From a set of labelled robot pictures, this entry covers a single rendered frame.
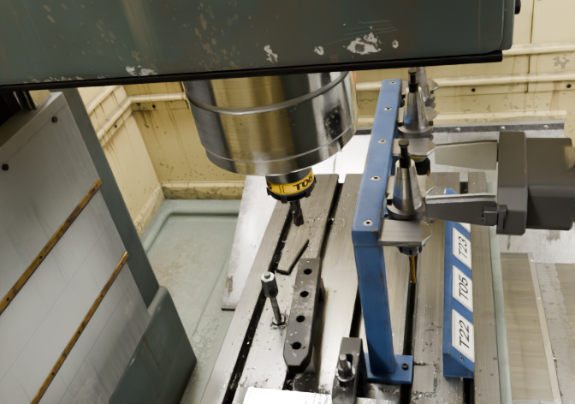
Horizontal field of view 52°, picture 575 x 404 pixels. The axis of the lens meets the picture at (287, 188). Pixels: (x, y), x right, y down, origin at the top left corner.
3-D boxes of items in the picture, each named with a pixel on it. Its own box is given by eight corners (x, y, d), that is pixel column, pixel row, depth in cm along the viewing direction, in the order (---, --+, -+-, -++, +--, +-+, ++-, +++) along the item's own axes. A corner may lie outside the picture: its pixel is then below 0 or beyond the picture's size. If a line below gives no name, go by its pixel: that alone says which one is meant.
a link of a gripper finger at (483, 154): (435, 169, 61) (498, 170, 59) (434, 143, 59) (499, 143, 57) (436, 160, 62) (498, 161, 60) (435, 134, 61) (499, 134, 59)
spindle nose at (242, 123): (237, 96, 68) (212, -8, 61) (374, 95, 62) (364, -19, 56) (175, 176, 56) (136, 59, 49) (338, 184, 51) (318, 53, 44)
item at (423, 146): (435, 140, 101) (435, 136, 100) (435, 157, 97) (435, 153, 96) (394, 141, 103) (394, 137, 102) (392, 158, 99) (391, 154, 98)
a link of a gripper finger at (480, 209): (425, 190, 53) (498, 193, 51) (426, 217, 55) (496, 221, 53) (423, 201, 52) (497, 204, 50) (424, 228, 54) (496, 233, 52)
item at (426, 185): (434, 178, 92) (434, 174, 92) (433, 199, 88) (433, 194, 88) (388, 178, 94) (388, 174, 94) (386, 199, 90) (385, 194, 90)
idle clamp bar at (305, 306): (326, 280, 122) (321, 257, 118) (313, 388, 101) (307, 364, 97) (303, 280, 123) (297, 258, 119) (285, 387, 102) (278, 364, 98)
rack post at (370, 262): (413, 359, 102) (403, 228, 85) (411, 384, 98) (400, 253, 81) (356, 354, 105) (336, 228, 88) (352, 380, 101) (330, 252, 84)
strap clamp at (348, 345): (368, 378, 101) (359, 319, 92) (358, 451, 91) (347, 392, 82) (349, 377, 102) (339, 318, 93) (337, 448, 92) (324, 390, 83)
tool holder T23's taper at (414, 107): (403, 118, 105) (400, 84, 101) (428, 116, 104) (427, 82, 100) (401, 131, 102) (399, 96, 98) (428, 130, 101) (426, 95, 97)
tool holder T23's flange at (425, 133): (399, 127, 108) (399, 115, 106) (434, 126, 106) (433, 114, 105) (397, 146, 103) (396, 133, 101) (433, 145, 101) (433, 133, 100)
